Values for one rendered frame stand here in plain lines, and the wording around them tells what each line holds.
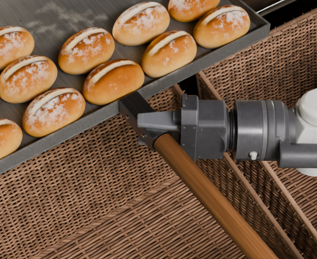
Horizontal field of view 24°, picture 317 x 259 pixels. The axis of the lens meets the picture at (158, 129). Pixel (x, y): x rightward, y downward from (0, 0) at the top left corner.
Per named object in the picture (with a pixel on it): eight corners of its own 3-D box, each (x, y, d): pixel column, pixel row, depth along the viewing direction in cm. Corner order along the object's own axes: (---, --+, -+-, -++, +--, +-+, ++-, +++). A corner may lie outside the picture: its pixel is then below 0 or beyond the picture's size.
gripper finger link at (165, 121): (138, 113, 108) (180, 113, 108) (137, 130, 106) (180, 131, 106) (137, 106, 107) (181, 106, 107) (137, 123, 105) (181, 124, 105)
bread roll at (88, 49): (100, 34, 122) (98, 9, 118) (124, 57, 119) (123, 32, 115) (49, 61, 118) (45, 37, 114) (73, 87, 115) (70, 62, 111)
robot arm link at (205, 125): (179, 131, 116) (256, 132, 116) (179, 183, 110) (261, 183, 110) (181, 76, 106) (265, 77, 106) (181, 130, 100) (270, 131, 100)
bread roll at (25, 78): (44, 60, 119) (40, 35, 114) (67, 85, 115) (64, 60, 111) (-11, 88, 115) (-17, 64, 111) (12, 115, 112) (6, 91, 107)
